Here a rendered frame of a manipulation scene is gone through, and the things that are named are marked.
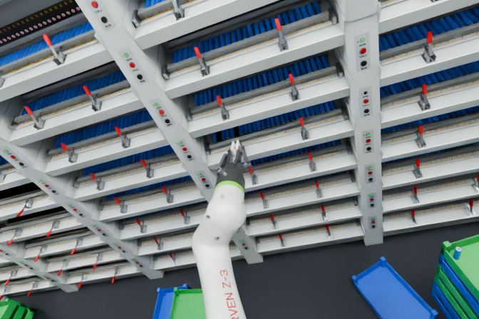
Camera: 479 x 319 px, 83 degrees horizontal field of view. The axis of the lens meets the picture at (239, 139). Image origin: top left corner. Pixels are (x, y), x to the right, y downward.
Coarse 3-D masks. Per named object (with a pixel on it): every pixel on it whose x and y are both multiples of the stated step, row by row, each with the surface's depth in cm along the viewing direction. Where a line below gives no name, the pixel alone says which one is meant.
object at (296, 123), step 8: (328, 112) 107; (336, 112) 106; (296, 120) 109; (304, 120) 108; (312, 120) 108; (320, 120) 107; (272, 128) 111; (280, 128) 110; (288, 128) 111; (240, 136) 114; (248, 136) 113; (256, 136) 113; (272, 136) 111; (216, 144) 116; (224, 144) 115
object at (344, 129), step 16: (320, 128) 107; (336, 128) 105; (352, 128) 103; (208, 144) 117; (240, 144) 115; (256, 144) 113; (272, 144) 110; (288, 144) 108; (304, 144) 108; (208, 160) 116
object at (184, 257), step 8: (232, 248) 165; (152, 256) 176; (160, 256) 177; (168, 256) 176; (176, 256) 173; (184, 256) 172; (192, 256) 171; (232, 256) 163; (152, 264) 174; (160, 264) 175; (168, 264) 173; (176, 264) 171; (184, 264) 170
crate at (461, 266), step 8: (464, 240) 100; (472, 240) 101; (448, 248) 99; (464, 248) 102; (472, 248) 102; (448, 256) 99; (464, 256) 100; (472, 256) 100; (456, 264) 95; (464, 264) 99; (472, 264) 98; (456, 272) 97; (464, 272) 93; (472, 272) 96; (464, 280) 94; (472, 280) 94; (472, 288) 91
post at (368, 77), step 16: (336, 0) 79; (368, 16) 77; (352, 32) 80; (352, 48) 83; (352, 64) 86; (352, 80) 90; (368, 80) 90; (352, 96) 93; (352, 112) 97; (368, 128) 102; (368, 160) 112; (368, 224) 141; (368, 240) 150
